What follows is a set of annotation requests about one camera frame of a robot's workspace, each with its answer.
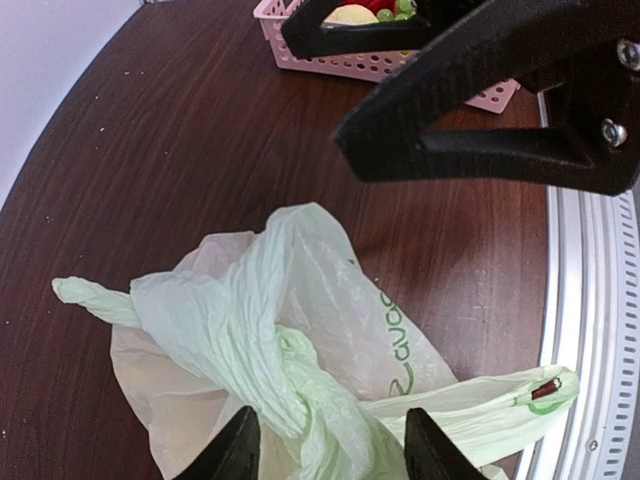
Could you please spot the pale yellow fruit toy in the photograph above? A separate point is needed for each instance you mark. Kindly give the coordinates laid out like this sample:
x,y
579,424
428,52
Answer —
x,y
352,14

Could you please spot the light green plastic bag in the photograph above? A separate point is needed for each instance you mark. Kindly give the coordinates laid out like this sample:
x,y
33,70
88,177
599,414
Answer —
x,y
286,322

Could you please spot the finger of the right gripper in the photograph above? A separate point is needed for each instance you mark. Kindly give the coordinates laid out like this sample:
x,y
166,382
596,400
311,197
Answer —
x,y
307,36
582,57

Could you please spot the green grapes toy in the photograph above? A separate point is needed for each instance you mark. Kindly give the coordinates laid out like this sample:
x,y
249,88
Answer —
x,y
393,10

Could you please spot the curved aluminium rail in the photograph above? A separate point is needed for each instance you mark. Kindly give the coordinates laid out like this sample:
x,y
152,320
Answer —
x,y
591,326

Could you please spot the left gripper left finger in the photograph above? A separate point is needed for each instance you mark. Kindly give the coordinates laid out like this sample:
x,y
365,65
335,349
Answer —
x,y
234,453

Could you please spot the pink plastic basket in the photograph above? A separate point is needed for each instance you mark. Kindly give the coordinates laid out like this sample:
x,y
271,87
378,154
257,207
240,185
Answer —
x,y
372,67

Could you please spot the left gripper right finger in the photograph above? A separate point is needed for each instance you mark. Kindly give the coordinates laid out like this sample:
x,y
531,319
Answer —
x,y
430,454

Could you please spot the red apple toy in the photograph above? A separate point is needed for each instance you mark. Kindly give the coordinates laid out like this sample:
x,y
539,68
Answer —
x,y
372,2

